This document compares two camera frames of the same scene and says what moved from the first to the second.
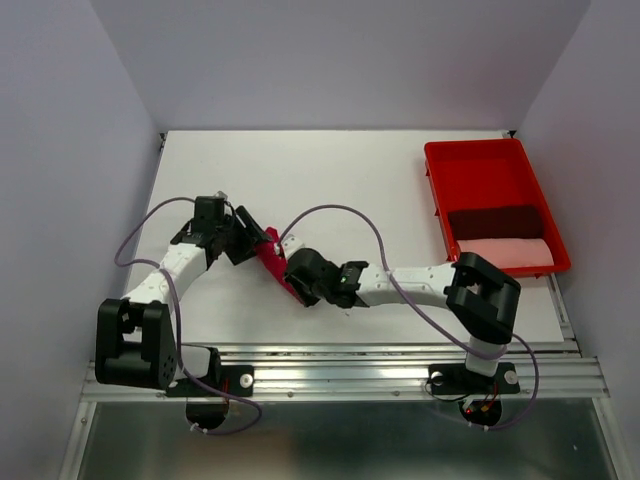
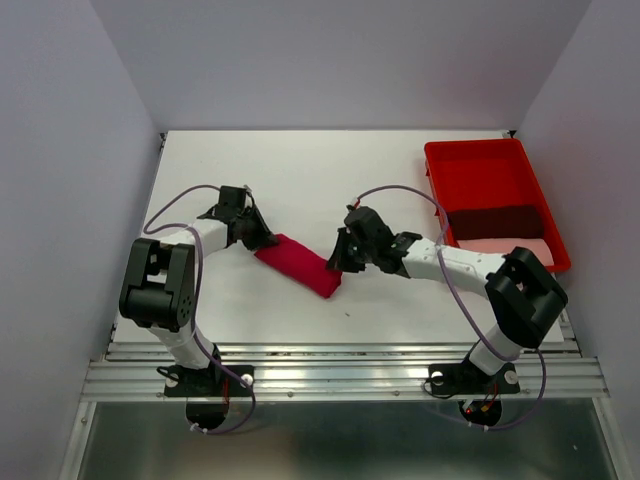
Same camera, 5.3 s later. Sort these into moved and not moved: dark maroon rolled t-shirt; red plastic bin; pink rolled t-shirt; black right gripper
Moved: black right gripper
Not moved: dark maroon rolled t-shirt; pink rolled t-shirt; red plastic bin
